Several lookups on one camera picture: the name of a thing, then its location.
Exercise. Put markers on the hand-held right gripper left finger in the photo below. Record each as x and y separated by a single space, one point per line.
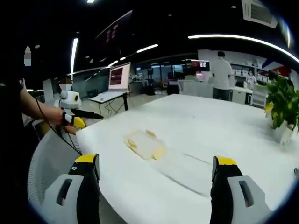
70 198

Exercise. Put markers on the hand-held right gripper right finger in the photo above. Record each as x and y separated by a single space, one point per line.
236 200

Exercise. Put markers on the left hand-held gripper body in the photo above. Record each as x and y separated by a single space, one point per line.
70 99

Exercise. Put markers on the yellow plastic buckle part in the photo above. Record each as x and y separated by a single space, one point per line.
132 143

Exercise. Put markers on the clear yellow-clipped container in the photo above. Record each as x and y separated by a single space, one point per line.
147 145

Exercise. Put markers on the person's left hand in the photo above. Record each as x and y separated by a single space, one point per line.
68 128

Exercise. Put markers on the white side desk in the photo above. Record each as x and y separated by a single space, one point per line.
106 96

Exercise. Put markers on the white mesh office chair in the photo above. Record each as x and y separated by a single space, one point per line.
47 163

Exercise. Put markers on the straight ceiling light strip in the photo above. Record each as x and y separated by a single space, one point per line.
74 54

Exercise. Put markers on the large display screen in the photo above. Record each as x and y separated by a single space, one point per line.
119 77

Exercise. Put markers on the person's dark clothing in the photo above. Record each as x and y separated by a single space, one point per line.
14 140

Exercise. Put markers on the black tripod stand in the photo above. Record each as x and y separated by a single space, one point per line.
150 81

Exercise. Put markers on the short ceiling light strip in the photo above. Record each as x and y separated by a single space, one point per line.
147 48

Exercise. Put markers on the white storage cabinet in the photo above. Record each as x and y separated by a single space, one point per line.
240 95

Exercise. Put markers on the green potted plant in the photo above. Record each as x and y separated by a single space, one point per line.
283 102

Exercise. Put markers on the long curved ceiling light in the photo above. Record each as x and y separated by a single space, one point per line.
245 39

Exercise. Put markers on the ceiling air vent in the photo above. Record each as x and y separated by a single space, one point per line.
259 12

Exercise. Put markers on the white wall shelf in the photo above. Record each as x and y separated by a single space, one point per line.
250 70

